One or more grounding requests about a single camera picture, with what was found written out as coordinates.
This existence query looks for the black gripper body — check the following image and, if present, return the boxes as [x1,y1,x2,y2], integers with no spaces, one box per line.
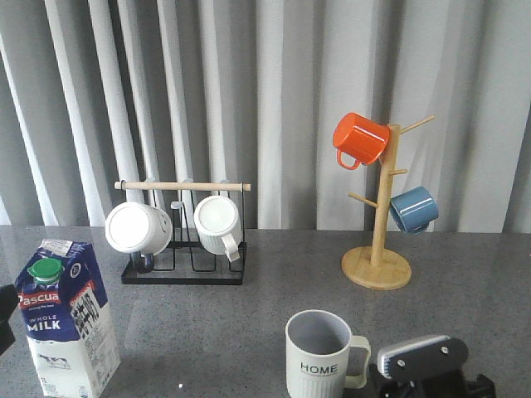
[0,284,18,355]
[368,335,496,397]

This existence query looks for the blue Pascual milk carton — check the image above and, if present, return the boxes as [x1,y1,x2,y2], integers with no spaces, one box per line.
[15,240,120,397]

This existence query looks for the cream HOME mug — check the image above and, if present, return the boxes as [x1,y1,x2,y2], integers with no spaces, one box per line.
[285,309,371,397]

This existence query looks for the wooden mug tree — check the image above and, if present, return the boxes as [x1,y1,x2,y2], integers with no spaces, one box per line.
[341,124,412,290]

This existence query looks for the white smiley mug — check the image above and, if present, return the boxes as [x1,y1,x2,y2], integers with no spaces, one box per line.
[105,202,173,274]

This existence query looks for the blue enamel mug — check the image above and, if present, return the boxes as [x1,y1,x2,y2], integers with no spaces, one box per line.
[389,187,439,235]

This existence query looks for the black metal mug rack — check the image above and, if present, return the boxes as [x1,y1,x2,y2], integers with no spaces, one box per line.
[114,179,251,285]

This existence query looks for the grey curtain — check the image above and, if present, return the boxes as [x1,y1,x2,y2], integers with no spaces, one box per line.
[1,1,530,233]

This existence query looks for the white ribbed mug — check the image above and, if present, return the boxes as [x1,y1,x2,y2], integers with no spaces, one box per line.
[194,196,242,262]

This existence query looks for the orange enamel mug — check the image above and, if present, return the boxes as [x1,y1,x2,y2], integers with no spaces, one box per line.
[333,113,391,170]

